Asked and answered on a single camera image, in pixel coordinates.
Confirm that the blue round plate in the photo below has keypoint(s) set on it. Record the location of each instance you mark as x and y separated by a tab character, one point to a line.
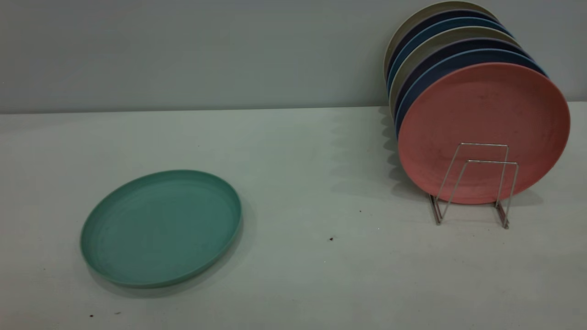
458	22
477	55

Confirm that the dark navy round plate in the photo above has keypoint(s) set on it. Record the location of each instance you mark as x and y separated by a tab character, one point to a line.
454	13
467	43

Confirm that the green round plate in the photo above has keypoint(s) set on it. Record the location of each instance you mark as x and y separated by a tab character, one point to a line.
160	229

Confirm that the pink round plate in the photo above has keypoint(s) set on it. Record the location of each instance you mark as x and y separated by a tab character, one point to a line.
481	123

